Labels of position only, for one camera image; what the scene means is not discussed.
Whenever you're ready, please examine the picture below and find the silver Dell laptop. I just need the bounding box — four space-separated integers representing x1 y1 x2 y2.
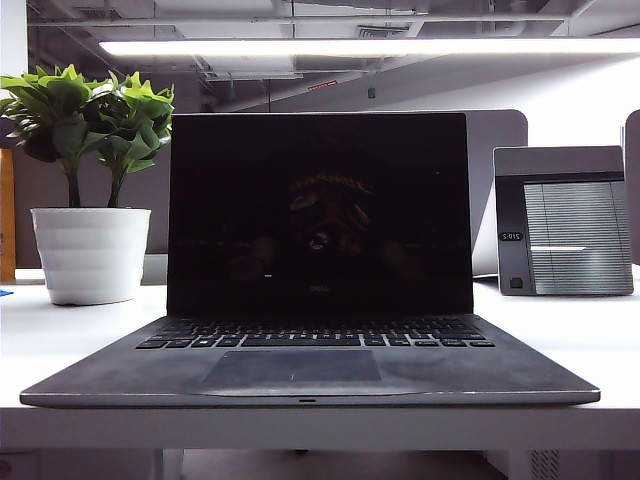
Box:
18 112 601 409

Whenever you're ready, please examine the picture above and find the long white ceiling light strip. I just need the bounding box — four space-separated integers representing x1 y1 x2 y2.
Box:
98 38 640 59

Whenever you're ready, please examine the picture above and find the grey desktop device with slats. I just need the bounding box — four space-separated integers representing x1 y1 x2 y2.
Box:
493 145 635 297

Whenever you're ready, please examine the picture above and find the green leafy artificial plant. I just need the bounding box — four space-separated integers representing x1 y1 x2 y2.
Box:
0 63 176 209

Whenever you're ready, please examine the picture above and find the brown wooden panel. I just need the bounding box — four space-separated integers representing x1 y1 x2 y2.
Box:
0 148 16 282

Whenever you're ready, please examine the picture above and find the grey metal divider bracket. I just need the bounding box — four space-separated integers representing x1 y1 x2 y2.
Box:
141 253 170 286

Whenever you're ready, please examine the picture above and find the grey divider panel with post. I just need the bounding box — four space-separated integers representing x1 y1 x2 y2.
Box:
624 109 640 266

